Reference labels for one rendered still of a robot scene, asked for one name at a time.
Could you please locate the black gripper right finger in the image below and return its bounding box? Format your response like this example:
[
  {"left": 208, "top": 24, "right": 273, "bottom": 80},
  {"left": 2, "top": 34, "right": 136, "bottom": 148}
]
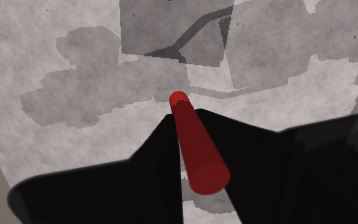
[{"left": 195, "top": 108, "right": 358, "bottom": 224}]

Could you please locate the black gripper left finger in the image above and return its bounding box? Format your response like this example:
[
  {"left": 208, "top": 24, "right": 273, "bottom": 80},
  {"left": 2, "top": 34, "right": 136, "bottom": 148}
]
[{"left": 7, "top": 114, "right": 184, "bottom": 224}]

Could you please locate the red peg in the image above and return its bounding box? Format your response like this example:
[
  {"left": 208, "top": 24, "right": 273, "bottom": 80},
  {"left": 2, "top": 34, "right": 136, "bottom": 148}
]
[{"left": 169, "top": 91, "right": 231, "bottom": 195}]

